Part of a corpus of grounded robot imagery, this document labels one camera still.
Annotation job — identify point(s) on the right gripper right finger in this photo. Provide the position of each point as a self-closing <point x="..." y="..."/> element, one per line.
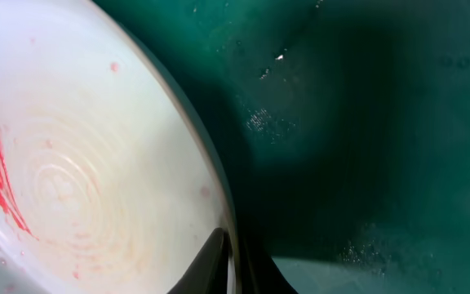
<point x="260" y="274"/>

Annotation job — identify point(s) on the light blue plate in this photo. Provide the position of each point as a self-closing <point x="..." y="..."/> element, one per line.
<point x="108" y="183"/>

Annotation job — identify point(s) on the blue plastic tray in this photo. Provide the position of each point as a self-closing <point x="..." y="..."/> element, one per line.
<point x="343" y="127"/>

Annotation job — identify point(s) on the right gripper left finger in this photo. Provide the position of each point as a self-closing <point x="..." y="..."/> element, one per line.
<point x="208" y="273"/>

